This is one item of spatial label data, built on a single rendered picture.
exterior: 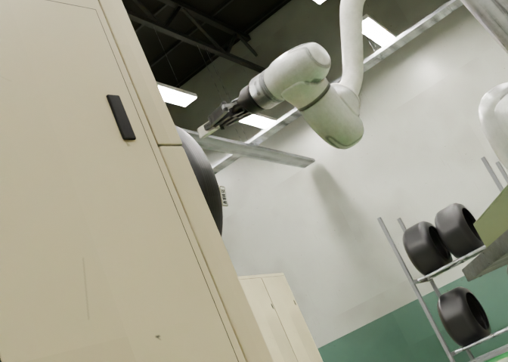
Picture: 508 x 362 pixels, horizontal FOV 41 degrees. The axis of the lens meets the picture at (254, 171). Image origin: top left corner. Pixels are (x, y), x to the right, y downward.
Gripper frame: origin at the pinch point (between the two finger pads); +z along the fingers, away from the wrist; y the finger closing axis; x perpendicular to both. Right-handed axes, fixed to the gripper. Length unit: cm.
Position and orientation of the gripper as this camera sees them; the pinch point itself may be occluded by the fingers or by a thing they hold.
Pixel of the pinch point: (208, 128)
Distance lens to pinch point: 186.0
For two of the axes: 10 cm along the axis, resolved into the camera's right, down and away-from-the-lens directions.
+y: -6.6, 0.1, -7.5
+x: 2.9, 9.2, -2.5
